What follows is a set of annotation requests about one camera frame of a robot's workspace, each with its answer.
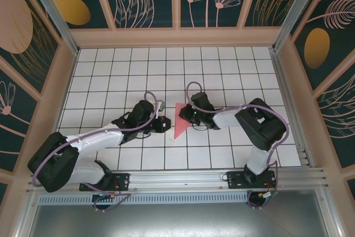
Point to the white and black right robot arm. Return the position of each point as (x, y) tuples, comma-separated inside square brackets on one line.
[(224, 116)]

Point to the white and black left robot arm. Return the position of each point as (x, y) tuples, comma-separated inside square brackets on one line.
[(97, 141)]

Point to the grey metal sheet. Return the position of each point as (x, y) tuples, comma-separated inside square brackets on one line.
[(180, 220)]

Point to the small circuit board with connector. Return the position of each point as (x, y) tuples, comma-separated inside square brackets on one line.
[(106, 195), (267, 194)]

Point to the long aluminium base rail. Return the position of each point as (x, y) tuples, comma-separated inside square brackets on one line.
[(180, 178)]

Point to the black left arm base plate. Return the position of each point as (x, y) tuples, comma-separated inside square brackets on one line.
[(123, 180)]

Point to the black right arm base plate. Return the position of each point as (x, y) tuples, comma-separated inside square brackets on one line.
[(235, 178)]

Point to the aluminium side rail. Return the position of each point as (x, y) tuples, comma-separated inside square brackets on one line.
[(283, 81)]

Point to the aluminium corner post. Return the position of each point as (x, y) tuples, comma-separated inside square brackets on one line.
[(55, 15), (296, 6)]

